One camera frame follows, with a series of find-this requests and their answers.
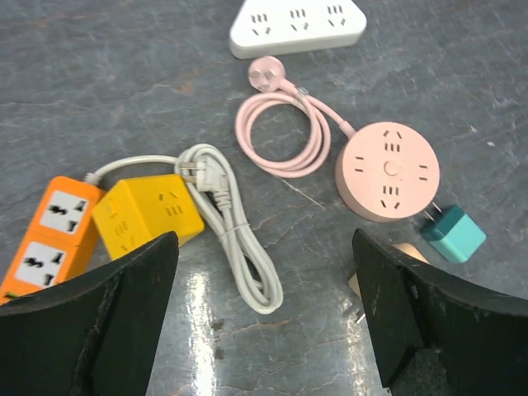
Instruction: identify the orange power strip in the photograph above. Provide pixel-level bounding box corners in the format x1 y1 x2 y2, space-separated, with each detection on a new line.
1 176 105 304

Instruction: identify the teal charger adapter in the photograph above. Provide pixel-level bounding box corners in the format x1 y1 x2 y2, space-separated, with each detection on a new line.
420 202 487 264

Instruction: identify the beige cube socket adapter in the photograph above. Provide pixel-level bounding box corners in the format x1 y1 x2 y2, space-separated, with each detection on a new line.
348 243 429 324

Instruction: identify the white triangular power strip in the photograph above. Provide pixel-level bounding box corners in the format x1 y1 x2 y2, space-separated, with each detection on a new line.
229 0 367 59

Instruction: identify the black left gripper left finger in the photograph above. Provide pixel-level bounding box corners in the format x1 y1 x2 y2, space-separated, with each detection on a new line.
1 232 179 395

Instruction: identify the white cable with plug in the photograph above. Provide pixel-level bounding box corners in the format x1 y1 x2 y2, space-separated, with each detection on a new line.
83 143 285 315

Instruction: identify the pink coiled cable with plug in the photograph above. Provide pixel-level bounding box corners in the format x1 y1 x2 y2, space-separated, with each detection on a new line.
234 55 358 179

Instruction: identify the pink round power strip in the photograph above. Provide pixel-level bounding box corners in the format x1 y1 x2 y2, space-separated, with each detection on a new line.
335 121 441 222

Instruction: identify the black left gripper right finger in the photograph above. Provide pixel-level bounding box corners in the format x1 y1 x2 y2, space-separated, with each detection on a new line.
351 229 527 395

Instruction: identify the yellow cube socket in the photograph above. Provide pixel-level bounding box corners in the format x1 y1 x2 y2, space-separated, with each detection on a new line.
92 174 205 260

